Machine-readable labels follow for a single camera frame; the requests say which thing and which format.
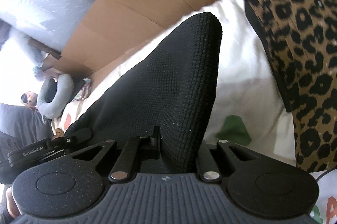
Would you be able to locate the dark grey pillow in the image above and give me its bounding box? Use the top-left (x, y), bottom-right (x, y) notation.
top-left (1, 104), bottom-right (54, 146)

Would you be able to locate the person left hand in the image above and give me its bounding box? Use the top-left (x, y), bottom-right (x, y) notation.
top-left (6, 187), bottom-right (21, 219)

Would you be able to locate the small teddy bear toy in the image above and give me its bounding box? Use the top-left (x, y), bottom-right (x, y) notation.
top-left (21, 91), bottom-right (38, 108)

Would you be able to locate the brown cardboard sheet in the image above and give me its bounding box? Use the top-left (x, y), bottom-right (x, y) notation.
top-left (44, 0), bottom-right (217, 85)

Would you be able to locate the black knit garment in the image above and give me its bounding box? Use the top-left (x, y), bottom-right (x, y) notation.
top-left (66, 12), bottom-right (222, 173)

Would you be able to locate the grey neck pillow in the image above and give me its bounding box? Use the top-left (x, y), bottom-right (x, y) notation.
top-left (37, 74), bottom-right (74, 119)

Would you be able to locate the leopard print cloth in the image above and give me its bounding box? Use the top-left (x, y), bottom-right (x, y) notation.
top-left (244, 0), bottom-right (336, 172)

